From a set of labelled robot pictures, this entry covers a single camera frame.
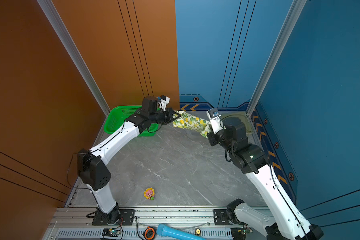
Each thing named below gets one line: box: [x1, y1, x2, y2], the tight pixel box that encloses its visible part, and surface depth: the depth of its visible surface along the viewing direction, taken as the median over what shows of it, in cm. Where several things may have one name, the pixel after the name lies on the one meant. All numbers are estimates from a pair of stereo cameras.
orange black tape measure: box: [142, 226, 156, 240], surface depth 68 cm
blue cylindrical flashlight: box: [156, 223, 206, 240], surface depth 69 cm
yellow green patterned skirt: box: [172, 110, 212, 139], surface depth 74 cm
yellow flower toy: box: [143, 187, 155, 201], surface depth 79 cm
